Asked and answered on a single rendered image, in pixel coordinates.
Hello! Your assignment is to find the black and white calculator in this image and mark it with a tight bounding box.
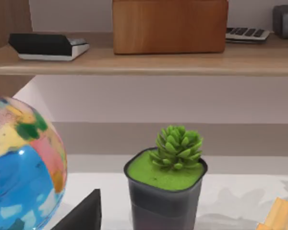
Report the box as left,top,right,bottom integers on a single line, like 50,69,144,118
8,33,90,61

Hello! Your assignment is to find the green plant in grey pot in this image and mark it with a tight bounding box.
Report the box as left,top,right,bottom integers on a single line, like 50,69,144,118
123,125,208,230

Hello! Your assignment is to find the brown wooden box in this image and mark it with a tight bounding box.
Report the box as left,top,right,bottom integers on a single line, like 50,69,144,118
112,0,229,55

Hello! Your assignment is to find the grey calculator with black keys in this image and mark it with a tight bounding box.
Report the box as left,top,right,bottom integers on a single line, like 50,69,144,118
225,27,271,44

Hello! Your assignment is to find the dark grey rounded box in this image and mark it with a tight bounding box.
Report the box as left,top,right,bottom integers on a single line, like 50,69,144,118
272,4,288,40

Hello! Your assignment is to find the colourful globe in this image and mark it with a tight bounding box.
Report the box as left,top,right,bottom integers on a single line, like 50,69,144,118
0,94,68,230

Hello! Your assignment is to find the wooden shelf unit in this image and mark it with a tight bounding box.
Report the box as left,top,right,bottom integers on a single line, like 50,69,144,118
0,0,288,98

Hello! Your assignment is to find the yellow wooden piece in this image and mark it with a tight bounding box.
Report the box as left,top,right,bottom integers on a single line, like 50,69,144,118
255,197,288,230

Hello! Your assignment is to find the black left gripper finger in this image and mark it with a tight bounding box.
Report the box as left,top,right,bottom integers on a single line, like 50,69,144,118
50,188,102,230

